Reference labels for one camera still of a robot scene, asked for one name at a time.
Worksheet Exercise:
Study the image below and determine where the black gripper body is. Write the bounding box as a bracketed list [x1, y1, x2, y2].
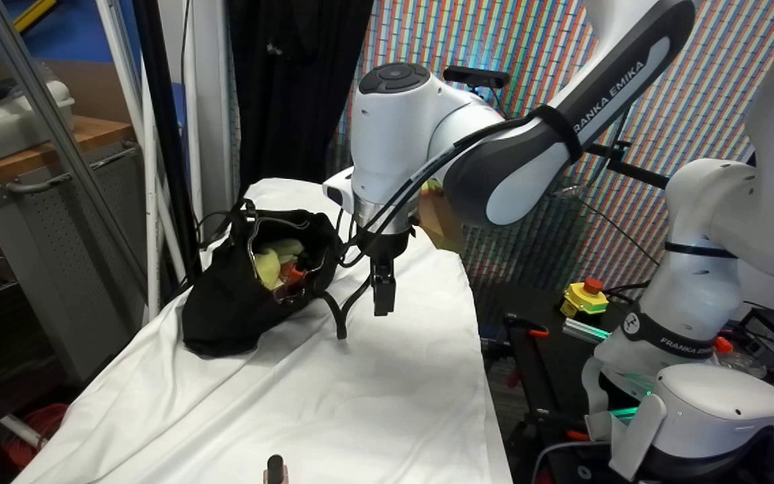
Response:
[363, 228, 413, 283]

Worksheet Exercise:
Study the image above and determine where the yellow cloth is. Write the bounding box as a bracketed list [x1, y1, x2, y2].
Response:
[249, 238, 306, 297]

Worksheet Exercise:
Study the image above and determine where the white tablecloth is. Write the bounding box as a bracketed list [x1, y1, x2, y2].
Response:
[11, 174, 517, 484]

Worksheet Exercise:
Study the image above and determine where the black curtain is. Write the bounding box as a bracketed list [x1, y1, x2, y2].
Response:
[225, 0, 376, 196]

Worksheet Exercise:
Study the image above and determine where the yellow emergency stop button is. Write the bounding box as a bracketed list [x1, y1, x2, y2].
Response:
[558, 277, 613, 321]

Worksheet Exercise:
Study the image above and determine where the teal box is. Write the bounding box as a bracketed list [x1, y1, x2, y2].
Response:
[562, 317, 616, 345]

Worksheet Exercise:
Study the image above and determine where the striped patterned screen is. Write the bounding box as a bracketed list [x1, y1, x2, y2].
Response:
[326, 0, 774, 293]

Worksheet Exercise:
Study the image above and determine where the white vertical pipe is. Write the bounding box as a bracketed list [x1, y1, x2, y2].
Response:
[93, 0, 166, 325]

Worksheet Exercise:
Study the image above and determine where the black vertical pole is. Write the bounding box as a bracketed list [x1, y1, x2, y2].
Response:
[130, 0, 204, 290]

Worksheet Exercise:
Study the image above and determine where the grey cabinet with wooden top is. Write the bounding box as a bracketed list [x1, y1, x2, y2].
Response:
[0, 115, 151, 387]

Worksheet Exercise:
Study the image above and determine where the white VR headset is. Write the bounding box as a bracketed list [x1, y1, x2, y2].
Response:
[581, 357, 774, 482]

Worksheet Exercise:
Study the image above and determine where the red bucket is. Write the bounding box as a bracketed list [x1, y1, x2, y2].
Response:
[0, 400, 73, 473]

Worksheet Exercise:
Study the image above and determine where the white plastic tub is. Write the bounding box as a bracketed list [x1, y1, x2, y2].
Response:
[0, 79, 77, 166]

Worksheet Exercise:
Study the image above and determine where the black bag with strap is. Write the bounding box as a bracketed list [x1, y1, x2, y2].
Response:
[178, 199, 381, 360]

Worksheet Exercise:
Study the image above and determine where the aluminium frame post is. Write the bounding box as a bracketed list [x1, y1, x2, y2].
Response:
[0, 0, 151, 286]

